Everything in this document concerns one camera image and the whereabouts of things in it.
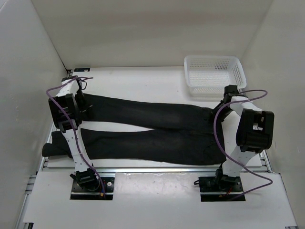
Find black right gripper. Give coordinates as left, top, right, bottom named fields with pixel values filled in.
left=210, top=100, right=234, bottom=122

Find black trousers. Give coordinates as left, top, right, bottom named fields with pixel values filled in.
left=41, top=93, right=231, bottom=166

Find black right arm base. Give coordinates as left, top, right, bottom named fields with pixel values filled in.
left=193, top=168, right=246, bottom=202

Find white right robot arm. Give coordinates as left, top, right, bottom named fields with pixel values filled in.
left=210, top=85, right=275, bottom=191

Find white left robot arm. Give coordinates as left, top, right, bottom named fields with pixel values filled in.
left=46, top=76, right=100, bottom=191

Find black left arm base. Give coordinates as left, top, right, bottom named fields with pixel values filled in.
left=70, top=177, right=115, bottom=200

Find white perforated plastic basket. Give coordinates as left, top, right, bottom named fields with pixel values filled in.
left=184, top=55, right=247, bottom=98

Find white front cover board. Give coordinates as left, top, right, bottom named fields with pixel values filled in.
left=24, top=172, right=297, bottom=229

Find black corner bracket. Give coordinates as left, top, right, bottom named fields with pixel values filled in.
left=74, top=68, right=90, bottom=72

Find aluminium front rail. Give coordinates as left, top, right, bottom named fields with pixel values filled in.
left=95, top=167, right=272, bottom=175

